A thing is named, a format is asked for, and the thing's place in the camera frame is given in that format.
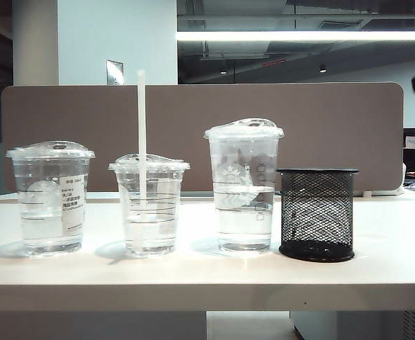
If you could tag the small clear plastic cup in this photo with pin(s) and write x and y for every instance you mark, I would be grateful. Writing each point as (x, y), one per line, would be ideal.
(161, 230)

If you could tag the brown desk partition panel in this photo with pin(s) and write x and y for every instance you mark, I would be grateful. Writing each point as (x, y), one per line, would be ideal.
(228, 106)

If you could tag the long ceiling light strip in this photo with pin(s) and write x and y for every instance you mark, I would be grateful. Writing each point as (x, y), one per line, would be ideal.
(299, 35)

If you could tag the clear lid of medium cup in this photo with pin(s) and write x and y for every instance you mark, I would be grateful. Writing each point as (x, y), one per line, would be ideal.
(51, 150)

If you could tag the medium clear cup with label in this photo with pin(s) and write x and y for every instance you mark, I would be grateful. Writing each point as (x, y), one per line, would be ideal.
(44, 219)

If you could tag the silver wall sign plaque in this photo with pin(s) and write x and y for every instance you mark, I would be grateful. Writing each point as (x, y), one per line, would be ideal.
(114, 72)

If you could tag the clear lid of small cup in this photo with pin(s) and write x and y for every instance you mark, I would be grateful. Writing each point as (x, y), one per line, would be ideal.
(161, 164)

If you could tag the white drinking straw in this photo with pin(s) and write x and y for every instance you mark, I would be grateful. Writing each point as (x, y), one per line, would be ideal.
(142, 117)

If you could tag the black mesh pen holder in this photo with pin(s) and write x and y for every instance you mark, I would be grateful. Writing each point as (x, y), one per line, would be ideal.
(317, 216)

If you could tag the clear lid of tall cup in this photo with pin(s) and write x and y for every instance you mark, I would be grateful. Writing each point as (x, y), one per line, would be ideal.
(244, 131)

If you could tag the dark background monitor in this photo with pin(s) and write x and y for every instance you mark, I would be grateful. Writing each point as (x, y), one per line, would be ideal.
(411, 141)

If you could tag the tall clear cup with logo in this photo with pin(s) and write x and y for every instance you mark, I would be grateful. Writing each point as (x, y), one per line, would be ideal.
(244, 226)

